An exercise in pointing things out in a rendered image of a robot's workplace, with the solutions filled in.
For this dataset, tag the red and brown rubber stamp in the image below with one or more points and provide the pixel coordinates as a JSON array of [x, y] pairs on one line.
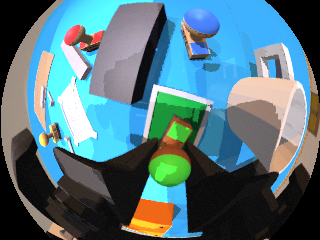
[[77, 35]]

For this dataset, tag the peach mug with white handle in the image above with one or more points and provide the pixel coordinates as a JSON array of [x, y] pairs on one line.
[[269, 114]]

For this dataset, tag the orange rubber stamp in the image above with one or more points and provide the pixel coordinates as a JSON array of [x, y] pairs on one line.
[[55, 135]]

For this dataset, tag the blue-handled rubber stamp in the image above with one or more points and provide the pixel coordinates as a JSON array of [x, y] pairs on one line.
[[198, 24]]

